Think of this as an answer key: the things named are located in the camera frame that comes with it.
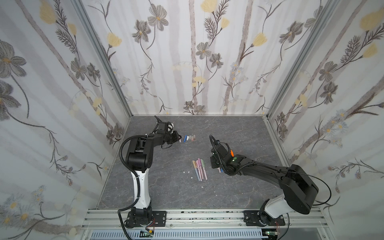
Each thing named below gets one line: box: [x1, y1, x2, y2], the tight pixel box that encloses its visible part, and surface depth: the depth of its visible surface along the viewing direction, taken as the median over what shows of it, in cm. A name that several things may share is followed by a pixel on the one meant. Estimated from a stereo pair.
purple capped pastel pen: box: [197, 158, 204, 179], surface depth 95 cm
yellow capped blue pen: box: [192, 160, 200, 181], surface depth 93 cm
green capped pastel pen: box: [201, 158, 208, 180], surface depth 94 cm
